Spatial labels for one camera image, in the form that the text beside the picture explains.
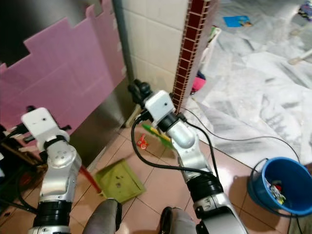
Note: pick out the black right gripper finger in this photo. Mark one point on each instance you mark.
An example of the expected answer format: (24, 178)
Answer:
(133, 92)
(137, 85)

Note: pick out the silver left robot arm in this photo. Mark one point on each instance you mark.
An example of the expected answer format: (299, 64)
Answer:
(61, 165)

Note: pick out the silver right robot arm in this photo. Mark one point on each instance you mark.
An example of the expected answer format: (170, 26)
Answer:
(181, 136)

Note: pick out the stainless steel door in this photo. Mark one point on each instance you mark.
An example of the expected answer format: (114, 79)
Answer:
(107, 122)

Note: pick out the green hand broom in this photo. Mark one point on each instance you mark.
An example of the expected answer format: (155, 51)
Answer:
(155, 131)

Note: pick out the small red plastic object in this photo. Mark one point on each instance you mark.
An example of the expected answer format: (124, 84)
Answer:
(142, 142)

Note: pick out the pink and black object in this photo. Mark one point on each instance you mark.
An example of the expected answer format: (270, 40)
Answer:
(198, 83)

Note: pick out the pink foam puzzle mat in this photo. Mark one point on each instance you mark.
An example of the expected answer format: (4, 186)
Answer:
(68, 68)

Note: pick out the white plastic rod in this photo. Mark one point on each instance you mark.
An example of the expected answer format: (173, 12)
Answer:
(213, 41)

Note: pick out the green plastic dustpan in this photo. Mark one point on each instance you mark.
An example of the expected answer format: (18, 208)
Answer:
(119, 180)

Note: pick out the blue paper sheet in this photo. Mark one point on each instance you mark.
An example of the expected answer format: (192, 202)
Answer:
(237, 21)

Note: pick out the grey left robot leg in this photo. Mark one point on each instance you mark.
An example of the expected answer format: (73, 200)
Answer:
(102, 217)

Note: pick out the grey robot leg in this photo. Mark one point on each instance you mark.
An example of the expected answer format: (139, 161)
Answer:
(102, 217)
(178, 222)

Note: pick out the grey right robot leg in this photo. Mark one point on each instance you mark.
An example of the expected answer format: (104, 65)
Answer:
(178, 222)

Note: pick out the white furniture foot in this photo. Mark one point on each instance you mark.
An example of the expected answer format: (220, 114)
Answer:
(301, 57)

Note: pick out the blue plastic bucket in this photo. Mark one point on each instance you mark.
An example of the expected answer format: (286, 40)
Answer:
(287, 170)

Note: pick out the rubbish in bucket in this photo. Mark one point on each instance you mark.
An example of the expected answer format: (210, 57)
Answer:
(276, 191)

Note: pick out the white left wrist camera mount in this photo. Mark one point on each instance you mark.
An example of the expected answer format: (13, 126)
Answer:
(41, 123)

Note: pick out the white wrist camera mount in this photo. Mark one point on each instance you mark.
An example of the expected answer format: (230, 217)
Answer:
(160, 105)
(41, 123)

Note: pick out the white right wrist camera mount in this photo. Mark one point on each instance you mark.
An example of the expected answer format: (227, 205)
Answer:
(160, 105)

